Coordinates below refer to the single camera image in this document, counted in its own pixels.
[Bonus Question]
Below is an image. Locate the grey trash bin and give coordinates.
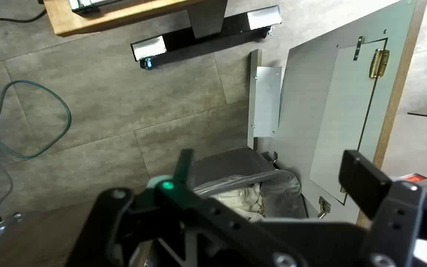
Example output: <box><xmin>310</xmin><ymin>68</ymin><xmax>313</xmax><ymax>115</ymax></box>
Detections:
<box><xmin>191</xmin><ymin>146</ymin><xmax>310</xmax><ymax>221</ymax></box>

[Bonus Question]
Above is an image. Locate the brass door hinge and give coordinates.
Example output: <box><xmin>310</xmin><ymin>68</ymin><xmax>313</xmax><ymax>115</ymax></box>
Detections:
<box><xmin>368</xmin><ymin>47</ymin><xmax>392</xmax><ymax>80</ymax></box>

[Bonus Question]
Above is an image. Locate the black floor cable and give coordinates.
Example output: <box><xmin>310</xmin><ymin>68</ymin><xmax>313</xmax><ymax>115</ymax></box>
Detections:
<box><xmin>0</xmin><ymin>7</ymin><xmax>48</xmax><ymax>26</ymax></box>

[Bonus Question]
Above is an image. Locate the metal bracket plate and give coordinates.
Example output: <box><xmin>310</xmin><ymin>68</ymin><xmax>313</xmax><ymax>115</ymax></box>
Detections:
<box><xmin>246</xmin><ymin>49</ymin><xmax>285</xmax><ymax>141</ymax></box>

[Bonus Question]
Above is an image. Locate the floor cable loop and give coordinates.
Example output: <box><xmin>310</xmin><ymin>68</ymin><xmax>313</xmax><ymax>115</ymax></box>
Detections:
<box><xmin>0</xmin><ymin>78</ymin><xmax>74</xmax><ymax>224</ymax></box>

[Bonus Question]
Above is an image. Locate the open cabinet door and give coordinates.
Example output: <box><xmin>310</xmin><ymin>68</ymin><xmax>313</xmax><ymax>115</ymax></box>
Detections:
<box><xmin>274</xmin><ymin>0</ymin><xmax>427</xmax><ymax>227</ymax></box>

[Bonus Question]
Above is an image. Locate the wooden table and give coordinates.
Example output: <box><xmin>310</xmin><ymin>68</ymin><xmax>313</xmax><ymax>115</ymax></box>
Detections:
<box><xmin>43</xmin><ymin>0</ymin><xmax>203</xmax><ymax>37</ymax></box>

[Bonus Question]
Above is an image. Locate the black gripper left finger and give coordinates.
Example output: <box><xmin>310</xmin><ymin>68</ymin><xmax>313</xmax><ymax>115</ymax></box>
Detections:
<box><xmin>64</xmin><ymin>146</ymin><xmax>300</xmax><ymax>267</ymax></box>

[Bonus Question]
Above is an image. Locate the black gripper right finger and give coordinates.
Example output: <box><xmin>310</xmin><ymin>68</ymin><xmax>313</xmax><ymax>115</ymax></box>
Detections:
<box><xmin>338</xmin><ymin>148</ymin><xmax>427</xmax><ymax>267</ymax></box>

